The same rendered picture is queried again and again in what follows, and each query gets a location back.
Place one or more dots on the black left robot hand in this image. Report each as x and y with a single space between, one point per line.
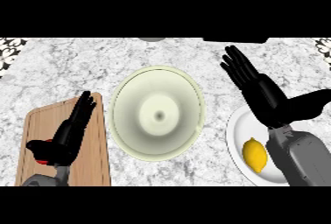
64 143

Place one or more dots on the red round object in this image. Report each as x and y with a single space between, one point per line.
42 161

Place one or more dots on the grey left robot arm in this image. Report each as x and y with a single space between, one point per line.
53 178

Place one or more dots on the grey round object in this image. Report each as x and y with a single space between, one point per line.
152 39

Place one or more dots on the wooden cutting board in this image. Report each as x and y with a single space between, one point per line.
92 157

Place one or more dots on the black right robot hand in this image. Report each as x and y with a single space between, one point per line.
264 96

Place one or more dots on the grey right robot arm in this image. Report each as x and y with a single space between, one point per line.
302 157

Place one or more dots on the white plate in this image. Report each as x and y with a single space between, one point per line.
243 128

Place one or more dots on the yellow lemon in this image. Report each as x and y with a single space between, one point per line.
255 155

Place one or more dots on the pale green bowl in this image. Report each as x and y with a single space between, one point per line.
157 113

